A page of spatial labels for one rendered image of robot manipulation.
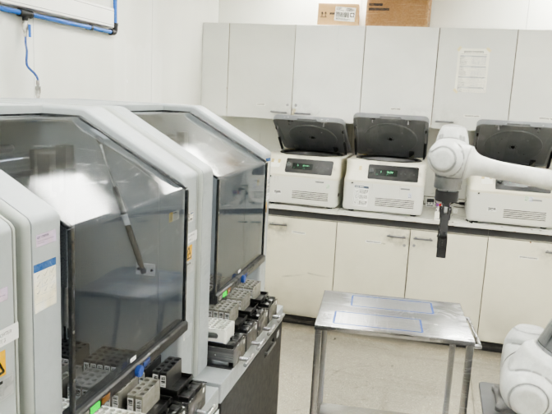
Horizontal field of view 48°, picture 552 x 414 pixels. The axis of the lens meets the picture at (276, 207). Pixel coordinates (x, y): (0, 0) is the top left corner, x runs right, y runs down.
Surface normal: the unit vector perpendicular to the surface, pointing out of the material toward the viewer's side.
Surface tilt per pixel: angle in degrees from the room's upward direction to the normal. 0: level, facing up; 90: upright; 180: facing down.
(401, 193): 90
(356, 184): 90
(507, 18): 90
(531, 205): 90
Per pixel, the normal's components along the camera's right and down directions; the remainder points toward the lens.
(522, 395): -0.37, 0.29
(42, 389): 0.97, 0.09
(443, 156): -0.50, 0.11
